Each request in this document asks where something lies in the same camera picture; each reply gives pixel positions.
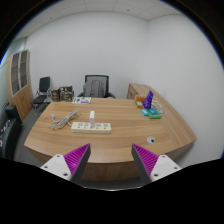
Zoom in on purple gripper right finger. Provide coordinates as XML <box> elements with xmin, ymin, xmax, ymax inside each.
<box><xmin>131</xmin><ymin>144</ymin><xmax>180</xmax><ymax>183</ymax></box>

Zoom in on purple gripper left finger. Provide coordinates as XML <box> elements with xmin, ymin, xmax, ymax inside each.
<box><xmin>41</xmin><ymin>144</ymin><xmax>91</xmax><ymax>182</ymax></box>

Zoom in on white charger plug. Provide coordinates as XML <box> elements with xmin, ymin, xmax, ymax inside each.
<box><xmin>89</xmin><ymin>111</ymin><xmax>95</xmax><ymax>127</ymax></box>

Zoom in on white power strip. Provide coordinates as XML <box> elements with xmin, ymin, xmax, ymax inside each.
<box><xmin>71</xmin><ymin>122</ymin><xmax>112</xmax><ymax>134</ymax></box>

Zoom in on green flat box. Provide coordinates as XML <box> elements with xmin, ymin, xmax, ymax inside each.
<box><xmin>147</xmin><ymin>108</ymin><xmax>162</xmax><ymax>119</ymax></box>

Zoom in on blue flat box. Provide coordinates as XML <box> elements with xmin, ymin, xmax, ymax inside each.
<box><xmin>141</xmin><ymin>109</ymin><xmax>148</xmax><ymax>116</ymax></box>

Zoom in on wooden office desk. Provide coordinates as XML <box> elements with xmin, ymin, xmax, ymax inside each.
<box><xmin>25</xmin><ymin>94</ymin><xmax>196</xmax><ymax>181</ymax></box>

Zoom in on white green paper pack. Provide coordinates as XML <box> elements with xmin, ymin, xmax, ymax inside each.
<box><xmin>72</xmin><ymin>97</ymin><xmax>91</xmax><ymax>104</ymax></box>

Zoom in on orange small box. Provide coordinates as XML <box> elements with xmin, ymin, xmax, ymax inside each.
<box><xmin>135</xmin><ymin>96</ymin><xmax>145</xmax><ymax>108</ymax></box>

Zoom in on black sofa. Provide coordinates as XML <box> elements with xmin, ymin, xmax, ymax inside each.
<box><xmin>0</xmin><ymin>105</ymin><xmax>23</xmax><ymax>160</ymax></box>

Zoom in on stacked brown boxes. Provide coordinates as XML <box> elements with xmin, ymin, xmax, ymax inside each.
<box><xmin>51</xmin><ymin>86</ymin><xmax>74</xmax><ymax>102</ymax></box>

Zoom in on black visitor chair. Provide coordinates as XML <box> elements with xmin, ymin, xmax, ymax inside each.
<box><xmin>32</xmin><ymin>77</ymin><xmax>50</xmax><ymax>109</ymax></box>

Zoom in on grey mesh office chair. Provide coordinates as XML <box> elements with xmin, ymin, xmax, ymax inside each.
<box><xmin>79</xmin><ymin>75</ymin><xmax>114</xmax><ymax>98</ymax></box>

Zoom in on wooden glass-door cabinet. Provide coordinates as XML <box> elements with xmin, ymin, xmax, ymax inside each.
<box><xmin>6</xmin><ymin>50</ymin><xmax>32</xmax><ymax>119</ymax></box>

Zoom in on desk cable grommet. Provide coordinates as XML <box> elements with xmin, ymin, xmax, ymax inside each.
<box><xmin>147</xmin><ymin>136</ymin><xmax>155</xmax><ymax>144</ymax></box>

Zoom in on white coiled cable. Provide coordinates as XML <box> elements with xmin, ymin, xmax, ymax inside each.
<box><xmin>48</xmin><ymin>108</ymin><xmax>81</xmax><ymax>131</ymax></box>

